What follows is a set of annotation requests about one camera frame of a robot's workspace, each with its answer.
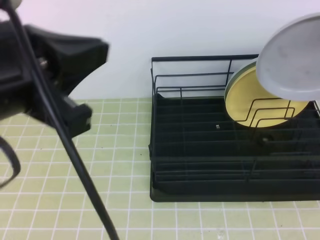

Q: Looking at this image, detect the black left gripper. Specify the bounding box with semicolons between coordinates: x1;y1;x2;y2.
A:
0;20;109;138

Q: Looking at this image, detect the grey round plate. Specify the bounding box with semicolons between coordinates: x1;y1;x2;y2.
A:
256;12;320;101

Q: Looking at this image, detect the yellow round plate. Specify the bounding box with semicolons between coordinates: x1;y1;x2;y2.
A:
225;67;308;128

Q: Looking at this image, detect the light green round plate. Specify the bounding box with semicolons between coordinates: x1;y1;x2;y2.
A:
224;58;257;100

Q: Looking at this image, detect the black looped cable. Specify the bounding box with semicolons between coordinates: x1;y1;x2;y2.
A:
0;136;22;189

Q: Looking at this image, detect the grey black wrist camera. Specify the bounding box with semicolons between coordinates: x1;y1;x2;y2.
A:
0;0;22;10

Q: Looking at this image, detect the black wire dish rack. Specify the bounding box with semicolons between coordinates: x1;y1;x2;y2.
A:
148;54;320;202

